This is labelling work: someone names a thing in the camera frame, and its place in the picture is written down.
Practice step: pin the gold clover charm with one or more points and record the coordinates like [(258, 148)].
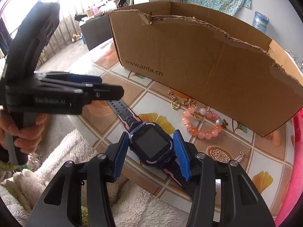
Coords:
[(189, 101)]

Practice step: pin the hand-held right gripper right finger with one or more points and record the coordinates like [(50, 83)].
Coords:
[(182, 156)]

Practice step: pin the pink blanket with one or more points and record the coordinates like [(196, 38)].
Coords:
[(293, 170)]

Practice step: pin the white fleece blanket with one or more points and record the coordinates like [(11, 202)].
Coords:
[(59, 151)]

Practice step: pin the person's left hand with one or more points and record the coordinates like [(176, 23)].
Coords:
[(28, 137)]

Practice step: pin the purple smartwatch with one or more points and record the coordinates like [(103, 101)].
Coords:
[(151, 144)]

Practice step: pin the brown cardboard box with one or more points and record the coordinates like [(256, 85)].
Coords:
[(189, 63)]

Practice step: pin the metal window railing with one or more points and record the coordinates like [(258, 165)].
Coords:
[(56, 35)]

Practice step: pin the silver ladder charm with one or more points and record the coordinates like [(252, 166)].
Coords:
[(239, 158)]

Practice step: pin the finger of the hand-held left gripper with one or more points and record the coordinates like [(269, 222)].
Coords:
[(106, 93), (82, 78)]

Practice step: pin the black cabinet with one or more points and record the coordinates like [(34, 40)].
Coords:
[(94, 32)]

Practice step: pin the gold butterfly charm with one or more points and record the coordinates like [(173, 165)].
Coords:
[(224, 124)]

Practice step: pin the gold hoop charm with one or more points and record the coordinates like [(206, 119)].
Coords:
[(198, 116)]

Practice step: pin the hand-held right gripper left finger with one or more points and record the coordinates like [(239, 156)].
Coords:
[(120, 153)]

